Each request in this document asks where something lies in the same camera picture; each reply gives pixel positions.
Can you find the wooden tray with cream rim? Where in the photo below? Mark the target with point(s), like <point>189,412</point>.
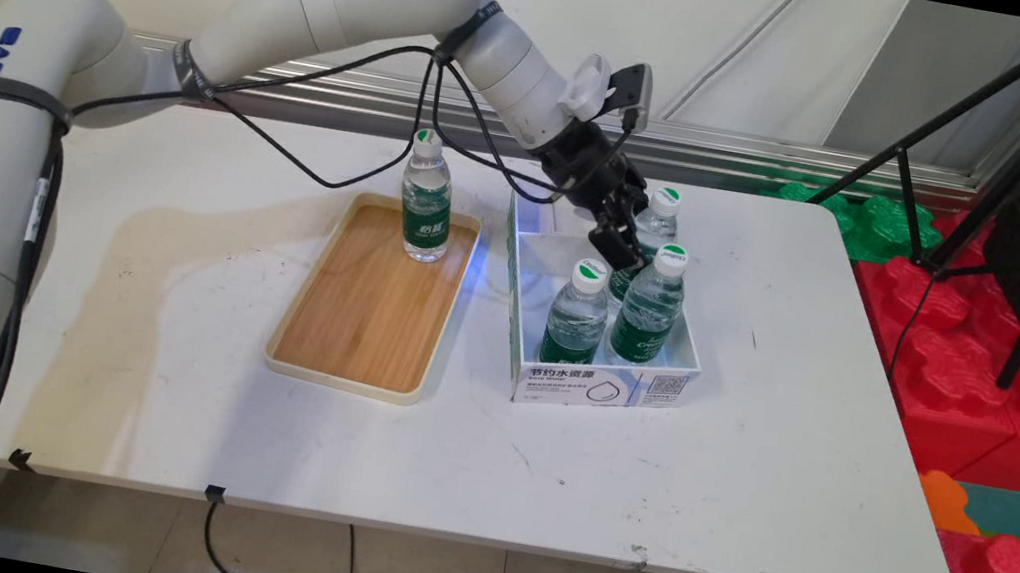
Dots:
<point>364,315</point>

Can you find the white tissue box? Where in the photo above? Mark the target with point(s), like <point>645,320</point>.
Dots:
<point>565,223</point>

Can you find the large red foam block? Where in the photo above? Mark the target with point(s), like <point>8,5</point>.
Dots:
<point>949,393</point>

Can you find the orange foam piece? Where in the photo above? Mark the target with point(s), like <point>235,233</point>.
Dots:
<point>945,501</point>

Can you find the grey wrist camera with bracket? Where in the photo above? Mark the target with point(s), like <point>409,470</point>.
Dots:
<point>630,92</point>

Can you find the green foam block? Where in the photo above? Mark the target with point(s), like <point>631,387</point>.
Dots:
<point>873,225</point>

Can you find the green label water bottle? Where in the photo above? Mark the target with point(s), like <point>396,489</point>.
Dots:
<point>664,224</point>
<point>425,213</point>
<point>647,317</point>
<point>575,322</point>

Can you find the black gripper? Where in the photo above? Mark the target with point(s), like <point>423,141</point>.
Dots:
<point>593,173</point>

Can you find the aluminium wall rail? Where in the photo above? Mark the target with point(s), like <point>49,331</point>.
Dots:
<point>791,162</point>

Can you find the white printed cardboard box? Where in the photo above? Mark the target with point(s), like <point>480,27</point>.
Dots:
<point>596,387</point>

